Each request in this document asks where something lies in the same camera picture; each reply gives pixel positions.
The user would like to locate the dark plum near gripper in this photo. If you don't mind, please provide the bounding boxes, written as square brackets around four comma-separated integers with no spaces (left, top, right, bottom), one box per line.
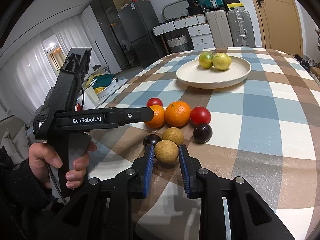
[143,134,162,147]

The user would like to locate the dark grey refrigerator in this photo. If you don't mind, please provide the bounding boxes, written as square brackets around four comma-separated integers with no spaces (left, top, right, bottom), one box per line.
[118,1,166,68]

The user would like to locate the cream round plate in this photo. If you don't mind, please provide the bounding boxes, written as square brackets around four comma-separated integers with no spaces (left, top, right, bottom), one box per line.
[176,56,252,89]

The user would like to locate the green yellow bag in basket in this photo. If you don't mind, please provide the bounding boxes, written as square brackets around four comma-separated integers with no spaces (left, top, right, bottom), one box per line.
[89,74,118,98]

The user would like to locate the yellow green passion fruit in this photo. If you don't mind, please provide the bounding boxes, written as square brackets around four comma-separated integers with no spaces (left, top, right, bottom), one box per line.
[212,53,232,70]

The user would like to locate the black glass cabinet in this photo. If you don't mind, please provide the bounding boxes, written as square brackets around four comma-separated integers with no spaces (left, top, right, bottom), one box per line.
[90,0,131,70]

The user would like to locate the white drawer desk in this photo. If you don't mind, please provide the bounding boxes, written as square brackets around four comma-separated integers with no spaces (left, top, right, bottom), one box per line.
[153,14,215,51]

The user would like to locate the large orange tangerine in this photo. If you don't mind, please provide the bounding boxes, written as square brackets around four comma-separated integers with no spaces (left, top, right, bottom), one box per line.
[165,101,191,127]

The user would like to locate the silver suitcase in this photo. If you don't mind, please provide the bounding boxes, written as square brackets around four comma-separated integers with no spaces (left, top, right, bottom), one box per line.
[227,10,255,48]

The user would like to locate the beige suitcase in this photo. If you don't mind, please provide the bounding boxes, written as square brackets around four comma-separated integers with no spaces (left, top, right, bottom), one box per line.
[206,10,233,48]

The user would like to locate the red tomato back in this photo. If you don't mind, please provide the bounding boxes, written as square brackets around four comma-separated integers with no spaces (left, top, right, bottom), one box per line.
[146,98,163,107]

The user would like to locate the brown longan fruit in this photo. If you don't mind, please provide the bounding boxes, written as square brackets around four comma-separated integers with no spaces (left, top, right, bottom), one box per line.
[162,127,184,146]
[154,140,178,163]

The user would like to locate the wooden door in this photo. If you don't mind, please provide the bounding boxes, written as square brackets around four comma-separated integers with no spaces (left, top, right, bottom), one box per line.
[253,0,303,55]

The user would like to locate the red tomato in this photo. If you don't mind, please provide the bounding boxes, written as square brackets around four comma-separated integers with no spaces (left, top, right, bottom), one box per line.
[146,98,163,107]
[190,106,212,125]

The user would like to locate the person's left hand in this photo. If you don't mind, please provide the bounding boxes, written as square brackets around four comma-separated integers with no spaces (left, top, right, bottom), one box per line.
[28,140,98,190]

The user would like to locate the dark purple plum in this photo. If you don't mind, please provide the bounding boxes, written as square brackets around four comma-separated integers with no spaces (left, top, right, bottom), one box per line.
[193,123,213,144]

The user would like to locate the oval mirror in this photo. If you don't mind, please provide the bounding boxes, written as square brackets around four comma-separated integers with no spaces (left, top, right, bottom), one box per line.
[162,0,189,21]

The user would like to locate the small orange tangerine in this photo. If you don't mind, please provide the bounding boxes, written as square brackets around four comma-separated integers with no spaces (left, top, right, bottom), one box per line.
[144,105,165,129]

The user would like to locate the red tomato right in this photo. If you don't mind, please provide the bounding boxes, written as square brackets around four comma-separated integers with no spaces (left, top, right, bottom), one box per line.
[190,106,212,125]

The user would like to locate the woven laundry basket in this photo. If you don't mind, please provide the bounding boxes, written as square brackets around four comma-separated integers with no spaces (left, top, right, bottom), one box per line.
[167,35,190,53]

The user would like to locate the white curtain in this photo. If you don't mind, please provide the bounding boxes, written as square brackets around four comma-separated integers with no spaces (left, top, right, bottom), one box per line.
[1,15,93,122]

